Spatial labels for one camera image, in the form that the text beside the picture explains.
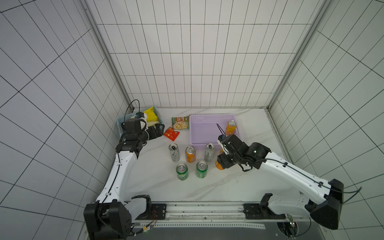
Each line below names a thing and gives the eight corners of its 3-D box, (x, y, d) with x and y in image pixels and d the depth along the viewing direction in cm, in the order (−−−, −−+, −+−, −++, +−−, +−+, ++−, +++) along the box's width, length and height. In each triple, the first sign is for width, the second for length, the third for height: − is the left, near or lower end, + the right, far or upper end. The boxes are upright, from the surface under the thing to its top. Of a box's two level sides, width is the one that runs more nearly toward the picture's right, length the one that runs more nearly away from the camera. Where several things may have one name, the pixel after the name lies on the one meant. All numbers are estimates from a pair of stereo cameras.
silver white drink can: (171, 162, 91) (168, 151, 80) (171, 154, 95) (169, 143, 84) (179, 162, 91) (178, 151, 80) (180, 154, 95) (178, 143, 84)
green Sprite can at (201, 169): (195, 178, 85) (196, 171, 77) (195, 168, 89) (195, 160, 80) (206, 178, 85) (208, 171, 77) (206, 168, 89) (207, 160, 80)
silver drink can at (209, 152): (204, 162, 92) (206, 151, 80) (204, 154, 95) (205, 143, 84) (212, 162, 92) (215, 151, 80) (212, 154, 95) (214, 143, 84)
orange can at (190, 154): (185, 162, 91) (185, 154, 83) (186, 154, 95) (185, 146, 86) (195, 162, 91) (195, 154, 83) (195, 154, 95) (195, 146, 86)
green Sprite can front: (177, 180, 85) (175, 173, 76) (178, 170, 88) (176, 163, 80) (188, 180, 85) (187, 173, 76) (188, 170, 88) (187, 163, 80)
